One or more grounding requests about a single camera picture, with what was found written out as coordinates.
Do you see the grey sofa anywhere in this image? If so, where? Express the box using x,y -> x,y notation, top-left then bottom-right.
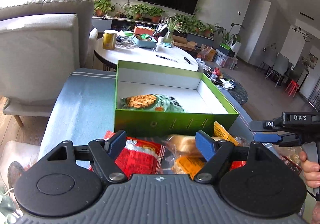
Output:
1,0 -> 98,120

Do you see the dark round side table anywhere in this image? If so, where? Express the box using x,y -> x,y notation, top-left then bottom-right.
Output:
199,60 -> 249,106

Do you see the blue snack tray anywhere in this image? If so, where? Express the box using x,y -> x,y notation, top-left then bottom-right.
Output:
133,35 -> 157,49

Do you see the yellow tin can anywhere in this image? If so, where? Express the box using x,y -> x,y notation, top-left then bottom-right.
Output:
103,29 -> 118,50

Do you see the grey dining chair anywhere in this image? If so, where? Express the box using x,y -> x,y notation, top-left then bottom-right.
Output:
265,53 -> 289,87

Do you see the red stool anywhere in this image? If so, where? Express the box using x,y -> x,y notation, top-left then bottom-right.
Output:
285,80 -> 299,97

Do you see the red noodle snack bag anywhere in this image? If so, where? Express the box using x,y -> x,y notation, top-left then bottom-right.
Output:
89,130 -> 167,179

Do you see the orange snack packet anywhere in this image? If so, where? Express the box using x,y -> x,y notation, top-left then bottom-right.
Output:
213,121 -> 240,146

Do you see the black pen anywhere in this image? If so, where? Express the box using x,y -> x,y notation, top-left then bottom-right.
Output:
156,55 -> 177,62

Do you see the green cracker snack bag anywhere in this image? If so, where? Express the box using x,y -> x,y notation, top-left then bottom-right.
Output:
120,94 -> 184,113

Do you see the glass vase with plant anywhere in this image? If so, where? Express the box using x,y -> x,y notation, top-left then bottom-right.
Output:
163,16 -> 183,47

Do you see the white round coffee table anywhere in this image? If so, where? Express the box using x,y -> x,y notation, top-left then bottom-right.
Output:
94,38 -> 199,71

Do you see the green cardboard box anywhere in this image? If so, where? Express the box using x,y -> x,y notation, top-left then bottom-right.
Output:
114,61 -> 238,137

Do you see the clear plastic storage bin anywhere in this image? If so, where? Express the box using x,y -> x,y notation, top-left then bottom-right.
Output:
214,49 -> 238,70

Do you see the clear bread package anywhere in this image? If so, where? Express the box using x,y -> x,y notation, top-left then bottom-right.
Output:
164,135 -> 219,179

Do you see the brown cardboard box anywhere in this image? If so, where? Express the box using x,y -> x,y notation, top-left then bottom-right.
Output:
172,35 -> 197,51

